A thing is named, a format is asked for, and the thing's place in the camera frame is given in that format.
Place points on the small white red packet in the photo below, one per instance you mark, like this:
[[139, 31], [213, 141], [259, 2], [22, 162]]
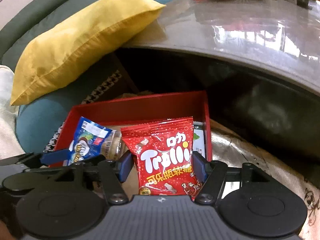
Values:
[[199, 144]]

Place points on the teal sofa cushion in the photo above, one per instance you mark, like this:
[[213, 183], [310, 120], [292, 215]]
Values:
[[39, 123]]

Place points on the grey coffee table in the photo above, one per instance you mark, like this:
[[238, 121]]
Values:
[[274, 37]]

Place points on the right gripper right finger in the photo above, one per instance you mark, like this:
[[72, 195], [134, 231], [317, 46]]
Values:
[[212, 175]]

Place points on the white rice cracker packet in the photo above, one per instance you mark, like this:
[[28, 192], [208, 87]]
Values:
[[112, 146]]

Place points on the cream blanket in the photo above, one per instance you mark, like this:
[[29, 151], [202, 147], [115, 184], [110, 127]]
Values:
[[10, 146]]

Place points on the floral satin tablecloth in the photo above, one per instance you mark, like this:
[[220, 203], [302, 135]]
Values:
[[230, 148]]

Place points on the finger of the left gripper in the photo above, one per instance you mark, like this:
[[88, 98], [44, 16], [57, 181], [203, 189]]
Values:
[[93, 161], [54, 157]]

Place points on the red Trolli gummy packet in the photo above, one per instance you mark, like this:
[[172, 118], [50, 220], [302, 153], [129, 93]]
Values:
[[163, 152]]

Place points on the yellow cushion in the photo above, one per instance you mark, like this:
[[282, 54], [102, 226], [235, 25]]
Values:
[[60, 55]]

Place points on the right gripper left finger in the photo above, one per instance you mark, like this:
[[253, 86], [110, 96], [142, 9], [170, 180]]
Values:
[[112, 174]]

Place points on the red cardboard box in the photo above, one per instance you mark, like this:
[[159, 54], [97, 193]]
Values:
[[139, 110]]

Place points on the blue coconut snack packet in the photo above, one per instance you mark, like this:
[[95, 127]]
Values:
[[88, 140]]

